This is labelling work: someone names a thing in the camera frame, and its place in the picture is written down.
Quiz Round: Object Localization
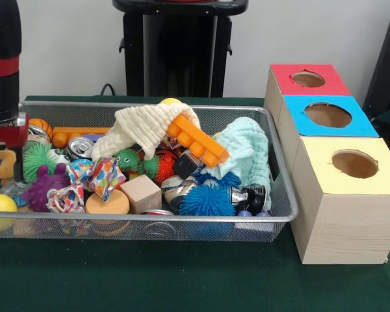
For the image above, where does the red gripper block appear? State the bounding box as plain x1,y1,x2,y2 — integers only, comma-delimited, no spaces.
0,112,30,183

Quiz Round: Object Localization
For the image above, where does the polka dot fabric bow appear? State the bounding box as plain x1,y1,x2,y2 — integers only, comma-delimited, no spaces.
66,157,127,203

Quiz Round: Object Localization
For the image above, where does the cream waffle cloth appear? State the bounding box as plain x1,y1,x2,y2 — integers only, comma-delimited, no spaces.
90,102,202,165

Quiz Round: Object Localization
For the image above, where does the light blue waffle cloth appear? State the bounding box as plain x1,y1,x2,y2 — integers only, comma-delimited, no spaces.
201,116,273,211

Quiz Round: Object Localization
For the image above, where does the wooden box with three holes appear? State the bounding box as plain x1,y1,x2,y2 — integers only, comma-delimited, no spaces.
264,64,390,265

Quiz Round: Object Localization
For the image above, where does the purple spiky monster toy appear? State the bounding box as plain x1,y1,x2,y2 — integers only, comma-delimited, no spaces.
21,164,72,213

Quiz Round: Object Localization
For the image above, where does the yellow smiley ball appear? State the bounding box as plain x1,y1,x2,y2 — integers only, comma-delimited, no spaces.
0,194,19,232

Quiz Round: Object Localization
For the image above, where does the orange foam disc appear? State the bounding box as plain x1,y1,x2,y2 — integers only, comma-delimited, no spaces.
84,189,131,215

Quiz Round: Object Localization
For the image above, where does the plain wooden cube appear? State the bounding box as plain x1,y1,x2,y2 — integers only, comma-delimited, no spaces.
119,174,163,215

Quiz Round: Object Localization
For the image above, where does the orange grid tray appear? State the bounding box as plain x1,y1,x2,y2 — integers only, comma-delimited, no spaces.
166,114,231,169

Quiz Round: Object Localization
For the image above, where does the blue spiky rubber ball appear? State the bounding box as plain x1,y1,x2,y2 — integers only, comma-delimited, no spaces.
179,185,237,217

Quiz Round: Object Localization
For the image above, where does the crushed black drink can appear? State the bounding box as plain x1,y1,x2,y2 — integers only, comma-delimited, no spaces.
230,184,268,214

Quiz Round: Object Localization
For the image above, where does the black upright panel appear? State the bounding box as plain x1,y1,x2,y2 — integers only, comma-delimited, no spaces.
362,5,390,118

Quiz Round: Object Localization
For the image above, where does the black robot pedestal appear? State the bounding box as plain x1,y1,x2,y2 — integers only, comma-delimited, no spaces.
112,0,250,98

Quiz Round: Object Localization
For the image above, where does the grey wire mesh bin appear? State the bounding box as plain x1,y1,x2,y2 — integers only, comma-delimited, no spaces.
0,101,300,243

